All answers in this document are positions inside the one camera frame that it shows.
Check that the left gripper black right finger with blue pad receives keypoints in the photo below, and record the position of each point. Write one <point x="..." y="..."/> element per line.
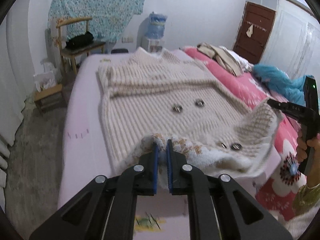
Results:
<point x="219" y="208"/>

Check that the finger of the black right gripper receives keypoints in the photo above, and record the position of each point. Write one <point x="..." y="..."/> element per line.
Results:
<point x="297" y="112"/>

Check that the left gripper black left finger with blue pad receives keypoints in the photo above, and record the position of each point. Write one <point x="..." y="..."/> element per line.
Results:
<point x="105" y="208"/>

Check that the beige houndstooth knit coat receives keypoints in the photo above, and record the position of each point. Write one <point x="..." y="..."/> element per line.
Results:
<point x="151" y="99"/>

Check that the beige clothes pile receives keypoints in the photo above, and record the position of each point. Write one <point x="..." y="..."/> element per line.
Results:
<point x="227" y="59"/>

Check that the person's right hand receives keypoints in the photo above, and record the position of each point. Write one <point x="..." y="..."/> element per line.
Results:
<point x="303" y="145"/>

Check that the blue fluffy garment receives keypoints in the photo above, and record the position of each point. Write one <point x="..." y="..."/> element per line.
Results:
<point x="278" y="81"/>

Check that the pink floral quilt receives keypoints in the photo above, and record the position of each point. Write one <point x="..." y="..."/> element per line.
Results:
<point x="278" y="193"/>

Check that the pink bed sheet mattress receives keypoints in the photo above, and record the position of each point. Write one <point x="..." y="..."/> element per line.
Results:
<point x="85" y="156"/>

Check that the white wardrobe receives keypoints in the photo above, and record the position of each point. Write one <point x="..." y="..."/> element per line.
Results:
<point x="293" y="43"/>

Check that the cloth hanging on door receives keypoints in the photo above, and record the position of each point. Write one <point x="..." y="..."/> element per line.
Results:
<point x="249" y="31"/>

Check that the brown wooden door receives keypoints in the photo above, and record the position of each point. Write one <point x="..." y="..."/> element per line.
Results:
<point x="262" y="19"/>

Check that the small wooden stool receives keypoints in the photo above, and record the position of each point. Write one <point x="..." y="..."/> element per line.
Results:
<point x="47" y="93"/>

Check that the white plastic bag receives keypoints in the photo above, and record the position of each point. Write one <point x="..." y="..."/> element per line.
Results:
<point x="49" y="77"/>

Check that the white curtain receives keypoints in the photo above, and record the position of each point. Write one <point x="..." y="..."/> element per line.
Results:
<point x="12" y="103"/>

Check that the white water dispenser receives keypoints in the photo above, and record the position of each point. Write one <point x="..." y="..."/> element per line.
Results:
<point x="152" y="45"/>

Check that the wooden chair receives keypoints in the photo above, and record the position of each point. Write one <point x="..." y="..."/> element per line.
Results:
<point x="72" y="54"/>

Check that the blue water bottle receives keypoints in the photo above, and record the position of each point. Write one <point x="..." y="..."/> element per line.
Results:
<point x="156" y="26"/>

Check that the black bag on chair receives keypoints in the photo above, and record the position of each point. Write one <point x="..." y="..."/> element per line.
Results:
<point x="80" y="41"/>

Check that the wall power socket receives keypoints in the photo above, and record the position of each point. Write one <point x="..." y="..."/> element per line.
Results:
<point x="127" y="39"/>

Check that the floral teal wall cloth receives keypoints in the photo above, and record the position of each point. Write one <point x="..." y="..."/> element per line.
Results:
<point x="109" y="17"/>

